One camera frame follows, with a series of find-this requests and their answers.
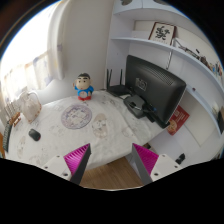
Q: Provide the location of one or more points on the white wall shelf unit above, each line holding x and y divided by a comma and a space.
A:
200, 138

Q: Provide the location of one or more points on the cartoon boy figurine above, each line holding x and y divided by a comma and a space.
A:
83, 87

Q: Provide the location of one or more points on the black wifi router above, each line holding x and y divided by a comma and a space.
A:
116, 90

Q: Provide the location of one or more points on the white woven bag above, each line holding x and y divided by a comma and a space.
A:
30, 105

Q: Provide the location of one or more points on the black computer monitor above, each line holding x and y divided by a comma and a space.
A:
160, 89

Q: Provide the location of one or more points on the framed calligraphy picture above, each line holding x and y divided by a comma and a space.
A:
162, 32

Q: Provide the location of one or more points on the red book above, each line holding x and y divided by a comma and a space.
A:
177, 120

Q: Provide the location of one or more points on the black computer mouse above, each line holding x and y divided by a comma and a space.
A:
35, 135

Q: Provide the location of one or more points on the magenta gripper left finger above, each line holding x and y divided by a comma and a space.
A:
72, 166

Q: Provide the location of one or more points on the white patterned tablecloth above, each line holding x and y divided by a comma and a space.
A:
110, 133

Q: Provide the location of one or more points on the black keyboard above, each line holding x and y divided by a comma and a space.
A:
6, 136

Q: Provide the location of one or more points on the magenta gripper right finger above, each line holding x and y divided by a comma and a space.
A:
151, 166

